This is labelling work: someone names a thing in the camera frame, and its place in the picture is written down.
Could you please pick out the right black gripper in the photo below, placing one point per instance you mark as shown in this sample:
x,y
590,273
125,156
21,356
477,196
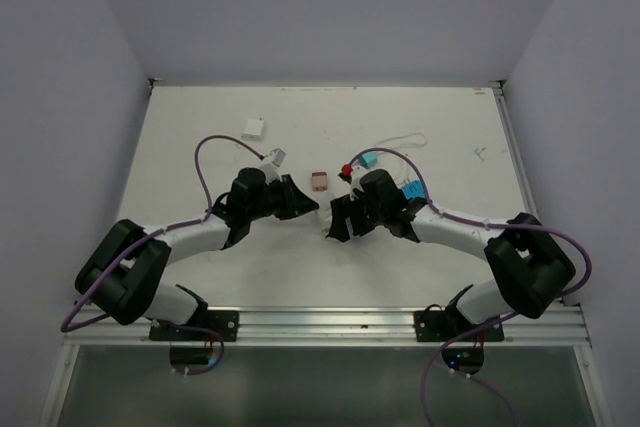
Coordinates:
x,y
342,208

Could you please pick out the white charger plug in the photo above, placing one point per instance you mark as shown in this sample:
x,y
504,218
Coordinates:
x,y
254,130

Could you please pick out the pink charger plug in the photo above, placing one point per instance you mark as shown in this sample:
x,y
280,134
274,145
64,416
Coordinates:
x,y
319,181

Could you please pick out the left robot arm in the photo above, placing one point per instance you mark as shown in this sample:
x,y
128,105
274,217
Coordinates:
x,y
123,276

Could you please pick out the blue plug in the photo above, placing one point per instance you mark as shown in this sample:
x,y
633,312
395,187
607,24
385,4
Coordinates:
x,y
413,189

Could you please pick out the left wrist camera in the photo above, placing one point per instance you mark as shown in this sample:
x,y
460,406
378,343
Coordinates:
x,y
271,163

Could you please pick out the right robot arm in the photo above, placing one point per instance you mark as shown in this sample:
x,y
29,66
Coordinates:
x,y
529,268

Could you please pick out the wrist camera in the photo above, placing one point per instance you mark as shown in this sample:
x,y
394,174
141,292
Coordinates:
x,y
271,163
352,175

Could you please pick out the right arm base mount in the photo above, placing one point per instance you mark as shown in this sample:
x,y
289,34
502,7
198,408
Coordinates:
x,y
440,324

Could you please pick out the white cube socket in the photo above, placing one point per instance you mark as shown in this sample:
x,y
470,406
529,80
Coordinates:
x,y
325,220

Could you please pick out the teal charger plug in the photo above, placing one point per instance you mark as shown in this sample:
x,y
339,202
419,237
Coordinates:
x,y
368,160

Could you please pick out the aluminium front rail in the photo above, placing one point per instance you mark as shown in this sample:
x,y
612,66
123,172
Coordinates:
x,y
560,326

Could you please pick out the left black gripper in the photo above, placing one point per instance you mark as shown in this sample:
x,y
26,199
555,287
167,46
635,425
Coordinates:
x,y
295,202

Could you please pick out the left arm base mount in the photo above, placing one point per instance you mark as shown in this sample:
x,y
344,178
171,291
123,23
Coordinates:
x,y
205,325

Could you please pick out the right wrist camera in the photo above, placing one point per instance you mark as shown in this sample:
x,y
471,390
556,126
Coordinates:
x,y
352,175

